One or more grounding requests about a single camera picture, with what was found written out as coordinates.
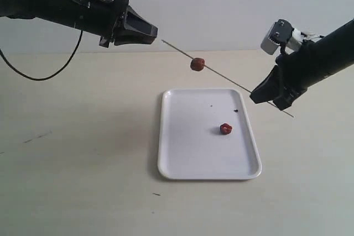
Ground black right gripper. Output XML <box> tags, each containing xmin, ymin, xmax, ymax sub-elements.
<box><xmin>249</xmin><ymin>41</ymin><xmax>318</xmax><ymax>111</ymax></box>

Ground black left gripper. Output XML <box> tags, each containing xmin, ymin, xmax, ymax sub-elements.
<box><xmin>75</xmin><ymin>0</ymin><xmax>158</xmax><ymax>48</ymax></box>

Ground white rectangular plastic tray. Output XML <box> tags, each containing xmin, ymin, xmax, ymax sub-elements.
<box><xmin>157</xmin><ymin>88</ymin><xmax>262</xmax><ymax>181</ymax></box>

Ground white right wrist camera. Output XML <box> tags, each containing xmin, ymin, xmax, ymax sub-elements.
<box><xmin>260</xmin><ymin>19</ymin><xmax>326</xmax><ymax>55</ymax></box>

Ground dark red date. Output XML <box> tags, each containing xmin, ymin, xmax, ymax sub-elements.
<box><xmin>190</xmin><ymin>57</ymin><xmax>205</xmax><ymax>72</ymax></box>

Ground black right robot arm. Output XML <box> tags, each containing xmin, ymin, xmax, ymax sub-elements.
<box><xmin>250</xmin><ymin>19</ymin><xmax>353</xmax><ymax>111</ymax></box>

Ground thin metal skewer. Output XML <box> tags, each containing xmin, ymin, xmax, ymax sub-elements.
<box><xmin>161</xmin><ymin>39</ymin><xmax>295</xmax><ymax>118</ymax></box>

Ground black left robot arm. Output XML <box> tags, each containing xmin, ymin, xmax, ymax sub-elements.
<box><xmin>1</xmin><ymin>0</ymin><xmax>158</xmax><ymax>48</ymax></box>

